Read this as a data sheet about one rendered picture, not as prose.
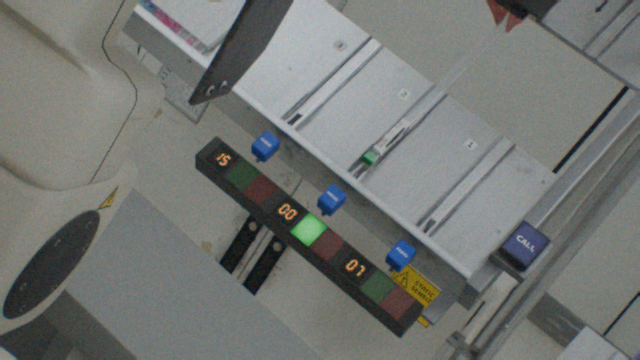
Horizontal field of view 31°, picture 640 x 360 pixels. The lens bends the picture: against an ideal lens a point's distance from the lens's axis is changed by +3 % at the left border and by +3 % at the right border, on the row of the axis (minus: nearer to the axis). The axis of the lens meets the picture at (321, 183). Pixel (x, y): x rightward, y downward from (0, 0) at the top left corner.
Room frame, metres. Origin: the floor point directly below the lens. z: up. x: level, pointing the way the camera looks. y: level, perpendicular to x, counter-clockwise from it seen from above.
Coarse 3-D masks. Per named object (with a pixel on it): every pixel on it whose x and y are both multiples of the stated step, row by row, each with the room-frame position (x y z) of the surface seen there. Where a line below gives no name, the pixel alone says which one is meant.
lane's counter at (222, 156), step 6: (222, 144) 1.31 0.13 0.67; (216, 150) 1.30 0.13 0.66; (222, 150) 1.30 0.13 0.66; (228, 150) 1.30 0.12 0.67; (210, 156) 1.29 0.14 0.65; (216, 156) 1.29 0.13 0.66; (222, 156) 1.30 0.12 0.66; (228, 156) 1.30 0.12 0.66; (234, 156) 1.30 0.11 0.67; (210, 162) 1.29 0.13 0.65; (216, 162) 1.29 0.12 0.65; (222, 162) 1.29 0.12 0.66; (228, 162) 1.29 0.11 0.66; (216, 168) 1.28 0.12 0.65; (222, 168) 1.28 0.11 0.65
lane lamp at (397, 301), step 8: (400, 288) 1.23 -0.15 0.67; (392, 296) 1.22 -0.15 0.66; (400, 296) 1.23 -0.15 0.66; (408, 296) 1.23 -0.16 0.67; (384, 304) 1.21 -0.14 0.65; (392, 304) 1.22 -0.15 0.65; (400, 304) 1.22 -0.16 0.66; (408, 304) 1.22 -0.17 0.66; (392, 312) 1.21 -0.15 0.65; (400, 312) 1.21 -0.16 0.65
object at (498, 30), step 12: (504, 24) 1.53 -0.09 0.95; (492, 36) 1.51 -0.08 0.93; (480, 48) 1.49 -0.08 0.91; (468, 60) 1.47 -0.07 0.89; (456, 72) 1.45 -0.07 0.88; (444, 84) 1.44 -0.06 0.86; (432, 96) 1.42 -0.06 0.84; (420, 108) 1.40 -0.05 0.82; (408, 120) 1.38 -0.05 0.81; (372, 156) 1.33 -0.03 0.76
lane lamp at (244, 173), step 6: (240, 162) 1.30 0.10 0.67; (246, 162) 1.30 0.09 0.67; (234, 168) 1.29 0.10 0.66; (240, 168) 1.29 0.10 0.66; (246, 168) 1.29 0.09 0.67; (252, 168) 1.30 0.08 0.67; (228, 174) 1.28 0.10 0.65; (234, 174) 1.28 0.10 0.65; (240, 174) 1.28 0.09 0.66; (246, 174) 1.29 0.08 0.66; (252, 174) 1.29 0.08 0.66; (258, 174) 1.29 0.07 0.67; (228, 180) 1.27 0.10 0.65; (234, 180) 1.28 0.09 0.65; (240, 180) 1.28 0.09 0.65; (246, 180) 1.28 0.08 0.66; (252, 180) 1.28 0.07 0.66; (240, 186) 1.27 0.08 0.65
